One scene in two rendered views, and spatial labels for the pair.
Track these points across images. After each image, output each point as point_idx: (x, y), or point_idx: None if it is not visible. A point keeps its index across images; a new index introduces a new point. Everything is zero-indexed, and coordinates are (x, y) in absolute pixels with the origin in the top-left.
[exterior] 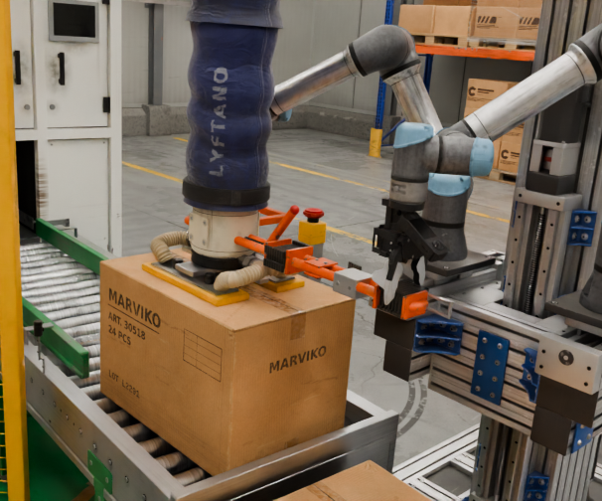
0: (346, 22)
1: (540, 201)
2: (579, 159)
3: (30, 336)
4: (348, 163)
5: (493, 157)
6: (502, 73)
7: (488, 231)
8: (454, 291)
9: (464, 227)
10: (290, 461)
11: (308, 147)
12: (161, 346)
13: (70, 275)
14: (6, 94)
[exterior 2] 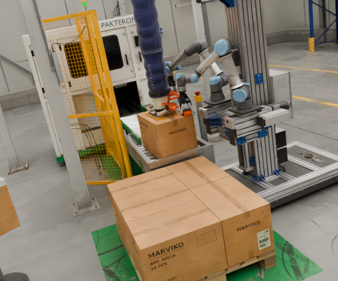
0: None
1: None
2: (241, 69)
3: (131, 137)
4: (295, 57)
5: (196, 78)
6: None
7: None
8: (222, 109)
9: (333, 81)
10: (178, 156)
11: (280, 52)
12: (149, 132)
13: None
14: (108, 77)
